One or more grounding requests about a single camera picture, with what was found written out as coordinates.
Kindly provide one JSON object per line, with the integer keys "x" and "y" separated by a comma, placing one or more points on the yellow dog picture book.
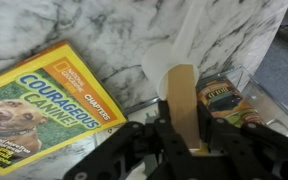
{"x": 50, "y": 106}

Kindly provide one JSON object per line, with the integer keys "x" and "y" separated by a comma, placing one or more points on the white plastic spoon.
{"x": 157, "y": 63}

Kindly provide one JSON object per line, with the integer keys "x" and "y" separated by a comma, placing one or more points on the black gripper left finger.
{"x": 164, "y": 133}

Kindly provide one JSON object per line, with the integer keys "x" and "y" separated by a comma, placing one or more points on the light wooden block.
{"x": 182, "y": 100}

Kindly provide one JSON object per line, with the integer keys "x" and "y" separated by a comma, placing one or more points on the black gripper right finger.
{"x": 237, "y": 143}

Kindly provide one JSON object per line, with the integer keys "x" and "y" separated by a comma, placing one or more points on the grey upholstered chair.
{"x": 284, "y": 73}

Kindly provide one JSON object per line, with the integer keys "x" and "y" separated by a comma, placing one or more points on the brown labelled can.
{"x": 230, "y": 100}

